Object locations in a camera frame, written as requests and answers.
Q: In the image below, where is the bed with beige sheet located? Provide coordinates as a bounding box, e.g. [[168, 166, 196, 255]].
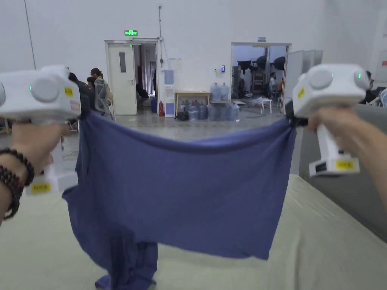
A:
[[0, 173, 387, 290]]

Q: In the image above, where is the grey padded headboard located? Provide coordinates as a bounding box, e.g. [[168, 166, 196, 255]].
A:
[[299, 103, 387, 243]]

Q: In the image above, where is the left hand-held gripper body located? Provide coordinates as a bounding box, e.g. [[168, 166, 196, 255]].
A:
[[0, 64, 83, 196]]

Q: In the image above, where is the white stool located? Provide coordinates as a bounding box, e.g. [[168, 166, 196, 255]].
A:
[[260, 98, 274, 115]]

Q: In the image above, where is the person's right forearm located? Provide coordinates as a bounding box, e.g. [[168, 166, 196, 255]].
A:
[[347, 113, 387, 225]]

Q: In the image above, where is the person's left hand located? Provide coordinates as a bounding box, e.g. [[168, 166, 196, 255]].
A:
[[10, 120, 72, 183]]

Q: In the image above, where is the person's left forearm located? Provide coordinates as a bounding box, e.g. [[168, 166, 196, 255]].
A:
[[0, 147, 36, 228]]

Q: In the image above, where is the wooden table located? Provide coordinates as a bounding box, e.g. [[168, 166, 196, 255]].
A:
[[174, 90, 212, 119]]

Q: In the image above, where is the group of water bottles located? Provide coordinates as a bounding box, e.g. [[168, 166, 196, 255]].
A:
[[180, 82, 241, 122]]

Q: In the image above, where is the group of people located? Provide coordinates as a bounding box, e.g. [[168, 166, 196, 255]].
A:
[[68, 68, 106, 113]]

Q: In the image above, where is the dark blue shirt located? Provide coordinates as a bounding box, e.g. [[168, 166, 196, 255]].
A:
[[62, 110, 299, 290]]

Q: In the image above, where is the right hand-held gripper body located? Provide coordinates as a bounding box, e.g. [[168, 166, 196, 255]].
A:
[[284, 63, 371, 177]]

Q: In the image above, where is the white water dispenser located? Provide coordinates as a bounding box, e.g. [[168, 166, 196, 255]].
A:
[[163, 69, 176, 118]]

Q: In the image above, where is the white door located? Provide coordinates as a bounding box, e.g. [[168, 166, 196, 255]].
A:
[[107, 42, 138, 116]]

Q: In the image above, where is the person's right hand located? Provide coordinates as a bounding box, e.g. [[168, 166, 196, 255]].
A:
[[307, 106, 365, 158]]

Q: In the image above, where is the grey office chair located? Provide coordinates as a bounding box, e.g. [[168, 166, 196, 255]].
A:
[[94, 78, 115, 119]]

